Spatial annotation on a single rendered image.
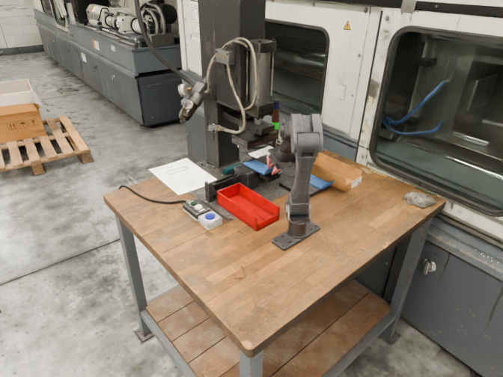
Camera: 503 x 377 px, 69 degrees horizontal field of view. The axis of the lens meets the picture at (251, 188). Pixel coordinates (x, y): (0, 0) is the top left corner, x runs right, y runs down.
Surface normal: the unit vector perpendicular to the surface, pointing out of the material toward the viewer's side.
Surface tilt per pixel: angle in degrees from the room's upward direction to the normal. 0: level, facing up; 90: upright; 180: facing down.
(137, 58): 90
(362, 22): 90
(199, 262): 0
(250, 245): 0
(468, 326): 90
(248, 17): 90
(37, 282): 0
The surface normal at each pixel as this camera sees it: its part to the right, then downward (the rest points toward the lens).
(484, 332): -0.79, 0.30
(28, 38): 0.60, 0.41
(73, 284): 0.01, -0.86
